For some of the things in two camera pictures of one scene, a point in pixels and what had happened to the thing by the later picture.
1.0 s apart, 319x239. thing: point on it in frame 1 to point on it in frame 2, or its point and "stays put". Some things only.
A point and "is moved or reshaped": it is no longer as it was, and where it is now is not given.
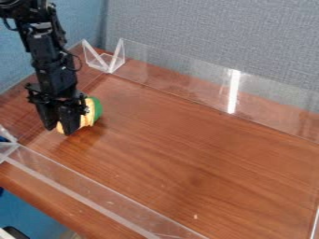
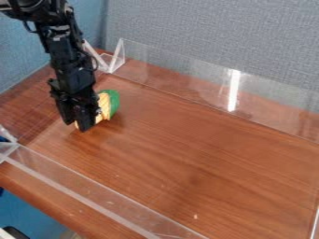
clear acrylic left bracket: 8,144 stays put
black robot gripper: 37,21 to 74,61
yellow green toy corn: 90,116 is moved or reshaped
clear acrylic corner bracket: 104,63 stays put
